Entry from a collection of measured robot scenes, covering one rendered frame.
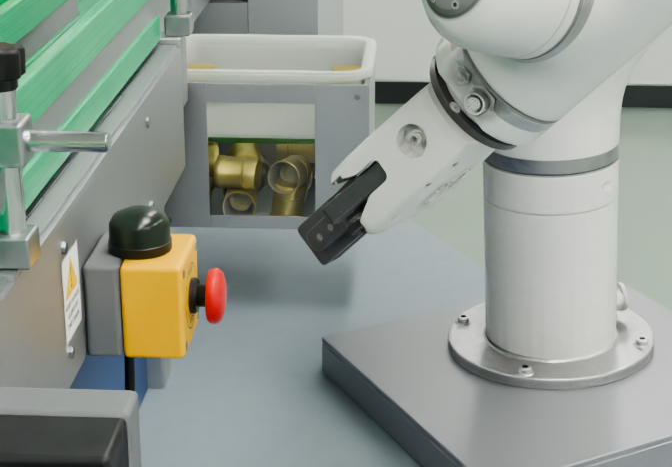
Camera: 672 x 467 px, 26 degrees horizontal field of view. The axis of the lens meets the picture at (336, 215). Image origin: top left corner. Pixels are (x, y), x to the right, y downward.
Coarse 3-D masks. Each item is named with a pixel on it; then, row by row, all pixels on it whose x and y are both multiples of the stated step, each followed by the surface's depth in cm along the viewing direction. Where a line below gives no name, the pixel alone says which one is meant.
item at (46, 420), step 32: (0, 416) 77; (32, 416) 77; (64, 416) 77; (96, 416) 78; (128, 416) 78; (0, 448) 74; (32, 448) 74; (64, 448) 74; (96, 448) 74; (128, 448) 78
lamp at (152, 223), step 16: (128, 208) 103; (144, 208) 103; (112, 224) 102; (128, 224) 101; (144, 224) 101; (160, 224) 102; (112, 240) 102; (128, 240) 101; (144, 240) 101; (160, 240) 102; (128, 256) 101; (144, 256) 101
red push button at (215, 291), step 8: (208, 272) 103; (216, 272) 103; (208, 280) 103; (216, 280) 103; (224, 280) 104; (200, 288) 104; (208, 288) 102; (216, 288) 102; (224, 288) 104; (200, 296) 104; (208, 296) 102; (216, 296) 102; (224, 296) 104; (200, 304) 104; (208, 304) 102; (216, 304) 102; (224, 304) 104; (208, 312) 103; (216, 312) 103; (208, 320) 103; (216, 320) 103
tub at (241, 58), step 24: (192, 48) 162; (216, 48) 162; (240, 48) 162; (264, 48) 161; (288, 48) 161; (312, 48) 161; (336, 48) 161; (360, 48) 160; (192, 72) 146; (216, 72) 146; (240, 72) 146; (264, 72) 146; (288, 72) 146; (312, 72) 146; (336, 72) 146; (360, 72) 146
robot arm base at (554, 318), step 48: (528, 192) 125; (576, 192) 124; (528, 240) 126; (576, 240) 126; (528, 288) 128; (576, 288) 128; (624, 288) 136; (480, 336) 136; (528, 336) 130; (576, 336) 129; (624, 336) 134; (528, 384) 127; (576, 384) 127
